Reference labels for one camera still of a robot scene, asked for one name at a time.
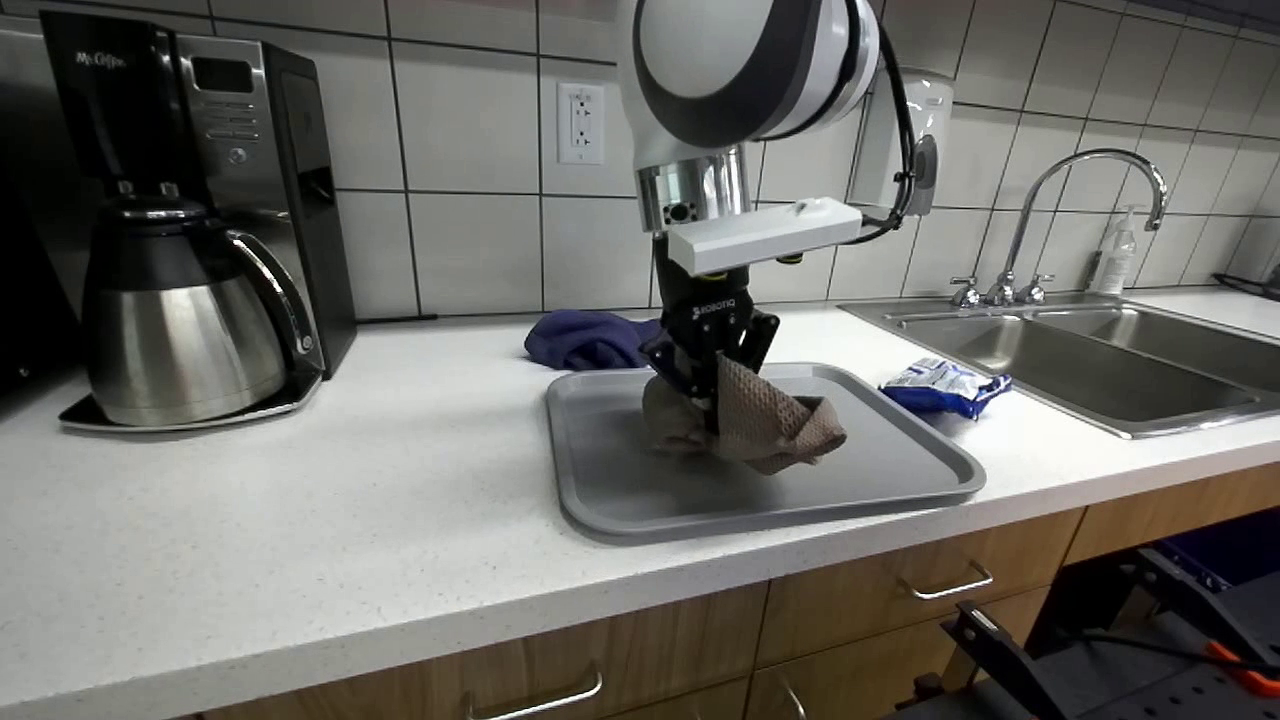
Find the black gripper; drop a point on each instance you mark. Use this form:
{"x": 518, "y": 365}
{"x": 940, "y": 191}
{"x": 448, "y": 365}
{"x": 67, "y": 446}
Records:
{"x": 707, "y": 311}

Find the brown towel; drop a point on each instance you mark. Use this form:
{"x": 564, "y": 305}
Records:
{"x": 766, "y": 421}

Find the navy blue towel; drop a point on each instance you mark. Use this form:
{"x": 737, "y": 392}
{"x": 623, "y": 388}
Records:
{"x": 587, "y": 341}

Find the grey plastic tray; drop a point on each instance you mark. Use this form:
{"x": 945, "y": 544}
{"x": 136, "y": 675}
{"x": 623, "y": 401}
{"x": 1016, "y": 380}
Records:
{"x": 601, "y": 466}

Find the blue white snack packet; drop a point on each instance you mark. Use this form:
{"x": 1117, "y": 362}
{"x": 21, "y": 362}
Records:
{"x": 940, "y": 387}

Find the wooden base cabinet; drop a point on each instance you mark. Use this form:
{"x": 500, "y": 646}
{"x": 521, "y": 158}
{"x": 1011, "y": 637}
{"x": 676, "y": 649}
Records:
{"x": 826, "y": 621}

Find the stainless steel sink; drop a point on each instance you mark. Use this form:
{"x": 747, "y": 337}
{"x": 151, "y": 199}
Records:
{"x": 1107, "y": 365}

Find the chrome sink faucet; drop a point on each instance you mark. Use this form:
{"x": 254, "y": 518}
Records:
{"x": 1066, "y": 162}

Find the small clear soap bottle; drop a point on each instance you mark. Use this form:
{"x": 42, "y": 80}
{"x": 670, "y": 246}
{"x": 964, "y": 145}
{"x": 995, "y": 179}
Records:
{"x": 1109, "y": 267}

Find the black stand with orange part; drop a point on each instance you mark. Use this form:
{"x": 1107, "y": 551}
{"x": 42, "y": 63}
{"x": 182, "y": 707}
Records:
{"x": 1066, "y": 681}

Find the black coffee maker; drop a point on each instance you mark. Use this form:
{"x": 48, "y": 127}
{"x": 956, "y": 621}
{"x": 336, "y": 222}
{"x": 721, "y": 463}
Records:
{"x": 287, "y": 145}

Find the steel coffee carafe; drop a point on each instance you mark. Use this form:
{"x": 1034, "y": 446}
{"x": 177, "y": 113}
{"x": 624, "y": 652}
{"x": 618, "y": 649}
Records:
{"x": 182, "y": 341}

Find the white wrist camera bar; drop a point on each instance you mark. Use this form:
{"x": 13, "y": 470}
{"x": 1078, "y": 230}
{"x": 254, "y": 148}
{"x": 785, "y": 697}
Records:
{"x": 762, "y": 232}

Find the white wall outlet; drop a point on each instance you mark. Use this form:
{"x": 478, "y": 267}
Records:
{"x": 581, "y": 127}

